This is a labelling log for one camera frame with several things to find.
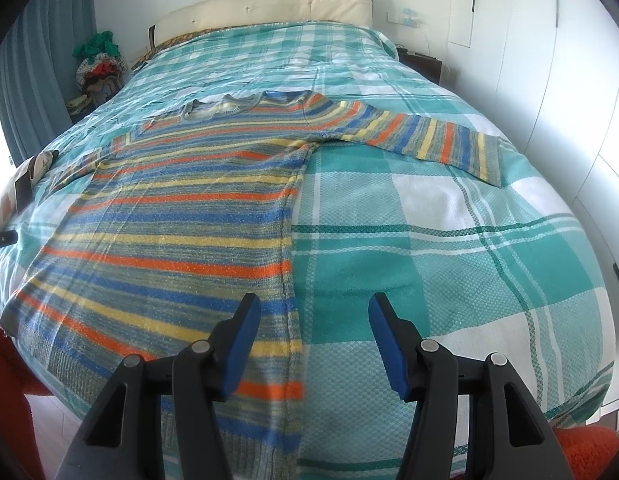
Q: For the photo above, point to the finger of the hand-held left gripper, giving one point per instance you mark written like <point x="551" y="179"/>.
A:
<point x="2" y="241"/>

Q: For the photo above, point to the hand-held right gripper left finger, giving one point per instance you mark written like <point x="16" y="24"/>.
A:
<point x="244" y="340"/>

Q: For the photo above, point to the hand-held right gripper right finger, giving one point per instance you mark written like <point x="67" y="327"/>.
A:
<point x="384" y="340"/>

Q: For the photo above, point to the striped towel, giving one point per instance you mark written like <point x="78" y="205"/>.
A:
<point x="164" y="240"/>

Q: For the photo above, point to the teal white plaid blanket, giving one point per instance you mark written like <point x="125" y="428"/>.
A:
<point x="439" y="240"/>

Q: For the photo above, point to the person's red fleece clothing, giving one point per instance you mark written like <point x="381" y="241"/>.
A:
<point x="9" y="385"/>

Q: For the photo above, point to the blue-grey curtain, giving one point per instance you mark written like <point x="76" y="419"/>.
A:
<point x="39" y="60"/>

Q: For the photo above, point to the multicolour cloth pile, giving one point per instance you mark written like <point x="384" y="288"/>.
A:
<point x="99" y="70"/>

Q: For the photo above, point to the green cloth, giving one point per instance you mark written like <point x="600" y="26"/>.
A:
<point x="97" y="45"/>

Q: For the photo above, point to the dark wooden nightstand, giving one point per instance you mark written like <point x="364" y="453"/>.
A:
<point x="424" y="62"/>

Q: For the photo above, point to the white wardrobe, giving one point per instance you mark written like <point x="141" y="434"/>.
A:
<point x="539" y="60"/>

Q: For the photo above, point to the cream padded headboard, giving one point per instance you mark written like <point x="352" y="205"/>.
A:
<point x="269" y="7"/>

